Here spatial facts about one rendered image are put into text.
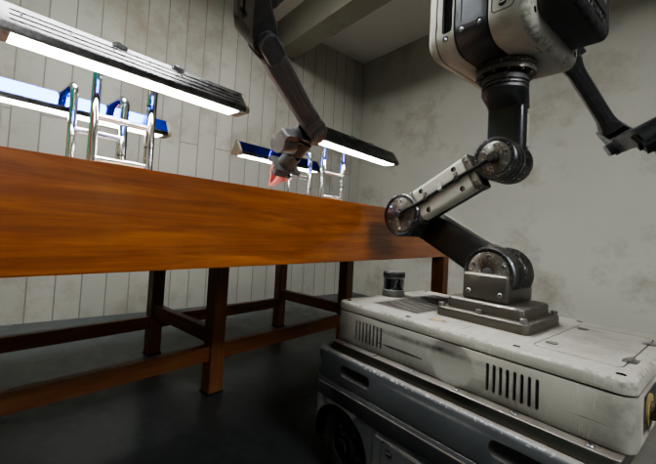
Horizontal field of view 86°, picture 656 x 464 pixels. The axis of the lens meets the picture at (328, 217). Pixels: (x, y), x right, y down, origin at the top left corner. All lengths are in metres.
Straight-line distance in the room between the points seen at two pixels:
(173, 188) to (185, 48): 2.59
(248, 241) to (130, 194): 0.27
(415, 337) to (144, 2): 2.99
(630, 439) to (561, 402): 0.09
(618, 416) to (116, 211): 0.86
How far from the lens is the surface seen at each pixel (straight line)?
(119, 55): 1.09
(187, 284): 3.05
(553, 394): 0.76
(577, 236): 2.87
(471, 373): 0.82
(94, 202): 0.69
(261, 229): 0.85
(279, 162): 1.12
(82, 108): 1.61
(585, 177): 2.90
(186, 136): 3.06
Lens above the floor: 0.67
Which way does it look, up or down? 2 degrees up
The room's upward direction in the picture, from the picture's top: 3 degrees clockwise
